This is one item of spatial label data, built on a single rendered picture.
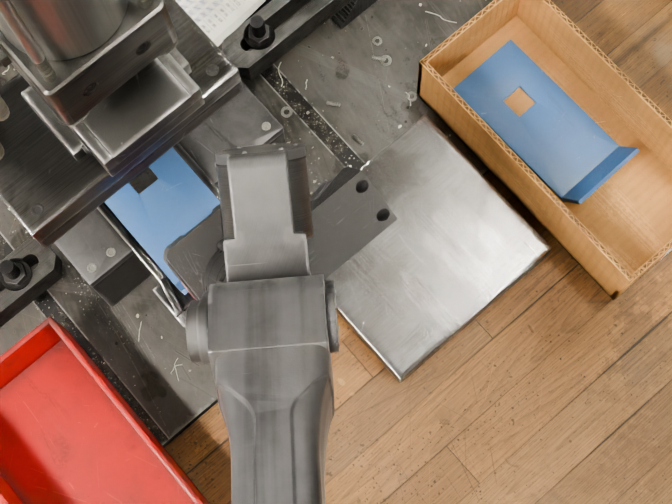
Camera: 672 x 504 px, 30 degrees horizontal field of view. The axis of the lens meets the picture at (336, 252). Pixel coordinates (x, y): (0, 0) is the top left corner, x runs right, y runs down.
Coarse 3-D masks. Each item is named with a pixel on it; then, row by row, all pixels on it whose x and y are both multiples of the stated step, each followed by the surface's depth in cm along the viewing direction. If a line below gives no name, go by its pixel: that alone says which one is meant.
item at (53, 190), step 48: (192, 48) 87; (144, 96) 82; (192, 96) 82; (48, 144) 85; (96, 144) 81; (144, 144) 82; (0, 192) 85; (48, 192) 84; (96, 192) 86; (48, 240) 86
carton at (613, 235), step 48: (528, 0) 108; (480, 48) 112; (528, 48) 111; (576, 48) 107; (432, 96) 108; (528, 96) 110; (576, 96) 110; (624, 96) 105; (480, 144) 106; (624, 144) 109; (528, 192) 104; (624, 192) 108; (576, 240) 103; (624, 240) 107; (624, 288) 102
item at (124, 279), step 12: (132, 180) 104; (132, 264) 102; (108, 276) 100; (120, 276) 102; (132, 276) 104; (144, 276) 107; (96, 288) 101; (108, 288) 103; (120, 288) 105; (132, 288) 107; (108, 300) 105
